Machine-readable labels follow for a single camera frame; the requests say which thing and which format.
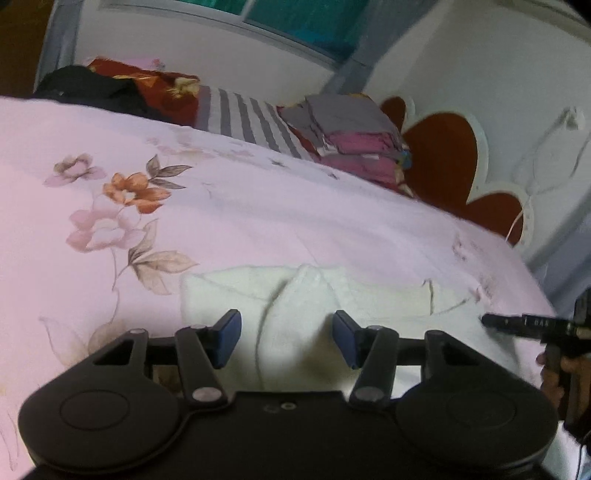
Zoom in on red and white headboard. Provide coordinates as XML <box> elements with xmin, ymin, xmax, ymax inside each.
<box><xmin>379</xmin><ymin>95</ymin><xmax>537</xmax><ymax>251</ymax></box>

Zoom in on white wall plug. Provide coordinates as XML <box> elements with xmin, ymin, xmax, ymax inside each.
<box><xmin>560</xmin><ymin>106</ymin><xmax>585</xmax><ymax>129</ymax></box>

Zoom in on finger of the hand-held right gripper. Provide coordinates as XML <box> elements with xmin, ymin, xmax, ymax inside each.
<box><xmin>480</xmin><ymin>313</ymin><xmax>527</xmax><ymax>340</ymax></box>

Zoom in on grey curtain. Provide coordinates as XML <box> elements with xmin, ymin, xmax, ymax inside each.
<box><xmin>330</xmin><ymin>44</ymin><xmax>372</xmax><ymax>95</ymax></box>
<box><xmin>36</xmin><ymin>0</ymin><xmax>77</xmax><ymax>90</ymax></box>

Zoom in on black cloth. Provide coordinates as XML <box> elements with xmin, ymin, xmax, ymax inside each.
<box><xmin>31</xmin><ymin>65</ymin><xmax>160</xmax><ymax>121</ymax></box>

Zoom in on magenta folded garment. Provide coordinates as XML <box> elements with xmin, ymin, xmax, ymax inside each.
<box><xmin>318</xmin><ymin>131</ymin><xmax>409</xmax><ymax>192</ymax></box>

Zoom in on white cable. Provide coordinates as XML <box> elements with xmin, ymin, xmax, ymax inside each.
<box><xmin>505</xmin><ymin>108</ymin><xmax>591</xmax><ymax>244</ymax></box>

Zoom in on window with green glass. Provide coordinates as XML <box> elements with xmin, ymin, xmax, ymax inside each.
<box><xmin>102</xmin><ymin>0</ymin><xmax>370</xmax><ymax>70</ymax></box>

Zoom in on person's right hand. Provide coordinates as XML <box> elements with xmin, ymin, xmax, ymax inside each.
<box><xmin>536</xmin><ymin>353</ymin><xmax>581</xmax><ymax>416</ymax></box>

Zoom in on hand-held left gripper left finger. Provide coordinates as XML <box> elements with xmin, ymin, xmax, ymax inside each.
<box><xmin>90</xmin><ymin>309</ymin><xmax>243</xmax><ymax>411</ymax></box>

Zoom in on white knit sweater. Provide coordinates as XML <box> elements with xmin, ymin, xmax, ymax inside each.
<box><xmin>179</xmin><ymin>264</ymin><xmax>561</xmax><ymax>462</ymax></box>

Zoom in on pink floral bedsheet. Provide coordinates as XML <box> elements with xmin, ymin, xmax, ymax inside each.
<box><xmin>0</xmin><ymin>96</ymin><xmax>561</xmax><ymax>480</ymax></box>

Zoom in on colourful patterned cloth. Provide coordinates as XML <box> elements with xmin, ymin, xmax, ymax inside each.
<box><xmin>392</xmin><ymin>147</ymin><xmax>415</xmax><ymax>198</ymax></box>

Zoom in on brown wooden door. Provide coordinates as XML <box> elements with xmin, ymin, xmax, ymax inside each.
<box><xmin>0</xmin><ymin>0</ymin><xmax>52</xmax><ymax>99</ymax></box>

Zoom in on grey striped pillow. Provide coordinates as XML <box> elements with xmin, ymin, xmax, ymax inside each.
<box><xmin>193</xmin><ymin>85</ymin><xmax>320</xmax><ymax>162</ymax></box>

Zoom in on red floral blanket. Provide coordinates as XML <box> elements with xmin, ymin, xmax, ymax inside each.
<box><xmin>87</xmin><ymin>56</ymin><xmax>202</xmax><ymax>126</ymax></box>

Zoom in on stack of folded clothes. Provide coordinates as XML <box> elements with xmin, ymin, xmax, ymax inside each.
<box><xmin>277</xmin><ymin>93</ymin><xmax>403</xmax><ymax>155</ymax></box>

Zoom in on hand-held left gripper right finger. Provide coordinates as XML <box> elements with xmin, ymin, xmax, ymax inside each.
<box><xmin>332</xmin><ymin>310</ymin><xmax>472</xmax><ymax>411</ymax></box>

